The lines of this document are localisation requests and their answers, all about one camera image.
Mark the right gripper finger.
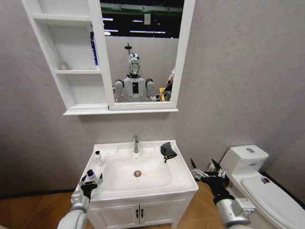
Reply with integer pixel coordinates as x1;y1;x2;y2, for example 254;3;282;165
211;158;227;179
189;157;204;182

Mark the dark grey towel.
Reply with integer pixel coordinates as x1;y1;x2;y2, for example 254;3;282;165
160;142;178;164

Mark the white washbasin vanity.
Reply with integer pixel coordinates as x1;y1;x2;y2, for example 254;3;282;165
83;139;200;229

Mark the cabinet mirror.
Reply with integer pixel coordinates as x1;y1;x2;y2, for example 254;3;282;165
100;0;185;104

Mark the white tube black cap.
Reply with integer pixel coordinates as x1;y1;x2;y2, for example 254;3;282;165
86;169;99;182

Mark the white bottle black cap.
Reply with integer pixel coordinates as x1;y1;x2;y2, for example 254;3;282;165
94;150;106;168

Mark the white toilet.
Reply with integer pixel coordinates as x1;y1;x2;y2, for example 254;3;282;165
218;144;305;229

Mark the chrome faucet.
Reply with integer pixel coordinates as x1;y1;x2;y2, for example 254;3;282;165
132;135;140;154

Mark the blue white toothpaste tube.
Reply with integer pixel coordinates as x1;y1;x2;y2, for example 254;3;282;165
89;25;100;70

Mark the white wall cabinet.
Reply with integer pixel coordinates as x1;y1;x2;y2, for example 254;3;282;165
21;0;196;116

